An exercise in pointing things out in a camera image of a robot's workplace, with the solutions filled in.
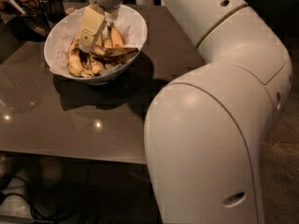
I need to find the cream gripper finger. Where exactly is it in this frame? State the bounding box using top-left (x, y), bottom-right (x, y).
top-left (79, 4), bottom-right (106, 53)

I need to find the dark spotted top banana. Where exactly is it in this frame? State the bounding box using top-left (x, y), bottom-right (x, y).
top-left (90, 46), bottom-right (139, 63)

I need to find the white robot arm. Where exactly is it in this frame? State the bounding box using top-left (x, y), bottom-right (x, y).
top-left (144, 0), bottom-right (292, 224)

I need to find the green-stemmed middle banana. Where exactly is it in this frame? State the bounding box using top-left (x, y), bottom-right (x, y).
top-left (95, 33), bottom-right (104, 47)

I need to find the small green-yellow banana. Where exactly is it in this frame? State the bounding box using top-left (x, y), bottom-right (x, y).
top-left (104, 27), bottom-right (113, 49)

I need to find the white bowl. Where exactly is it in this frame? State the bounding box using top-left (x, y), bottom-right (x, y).
top-left (43, 3), bottom-right (148, 86)

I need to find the orange-yellow right banana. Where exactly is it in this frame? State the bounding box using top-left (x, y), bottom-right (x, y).
top-left (110, 21), bottom-right (124, 49)

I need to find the long left spotted banana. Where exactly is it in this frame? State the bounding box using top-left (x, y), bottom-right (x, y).
top-left (66, 35), bottom-right (94, 78)

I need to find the black mesh pen cup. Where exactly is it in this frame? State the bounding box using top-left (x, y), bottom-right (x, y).
top-left (41, 0), bottom-right (66, 22)

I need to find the dark tray with clutter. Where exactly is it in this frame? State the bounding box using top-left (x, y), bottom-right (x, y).
top-left (0, 0), bottom-right (50, 42)

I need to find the black floor cable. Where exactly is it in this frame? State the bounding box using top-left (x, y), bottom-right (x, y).
top-left (0, 175), bottom-right (101, 224)

